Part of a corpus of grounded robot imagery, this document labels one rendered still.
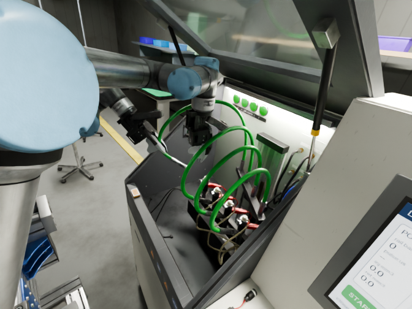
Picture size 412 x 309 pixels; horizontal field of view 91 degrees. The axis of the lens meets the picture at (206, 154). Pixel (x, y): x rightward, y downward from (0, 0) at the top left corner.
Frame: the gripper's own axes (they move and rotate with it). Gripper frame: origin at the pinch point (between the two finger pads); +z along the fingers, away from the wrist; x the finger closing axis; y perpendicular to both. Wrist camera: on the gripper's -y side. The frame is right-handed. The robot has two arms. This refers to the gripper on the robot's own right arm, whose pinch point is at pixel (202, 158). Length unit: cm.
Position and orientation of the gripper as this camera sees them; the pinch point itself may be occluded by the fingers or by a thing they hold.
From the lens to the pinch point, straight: 77.4
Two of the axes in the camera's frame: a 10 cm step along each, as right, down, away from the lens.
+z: -1.0, 8.5, 5.1
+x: 5.4, 4.8, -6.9
